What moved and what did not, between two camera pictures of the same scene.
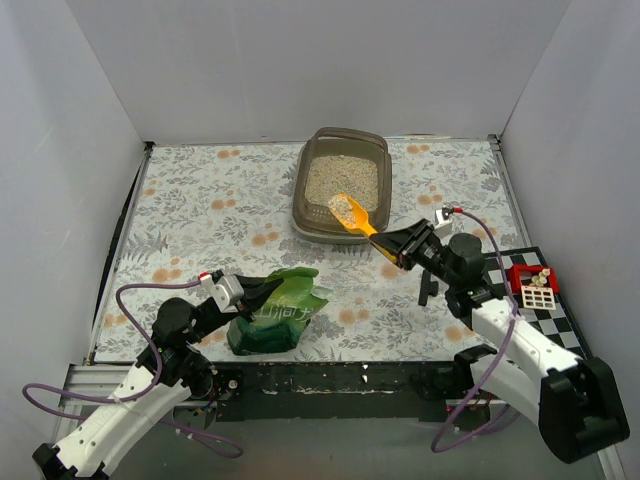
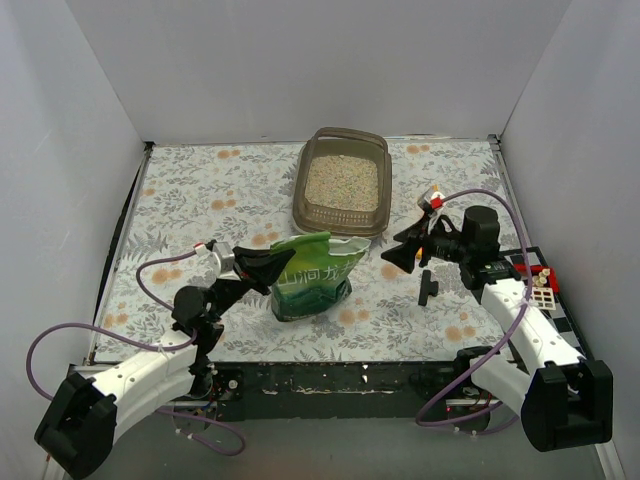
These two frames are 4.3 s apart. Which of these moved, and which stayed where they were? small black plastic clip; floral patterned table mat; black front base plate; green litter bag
Moved: green litter bag
Stayed: small black plastic clip; floral patterned table mat; black front base plate
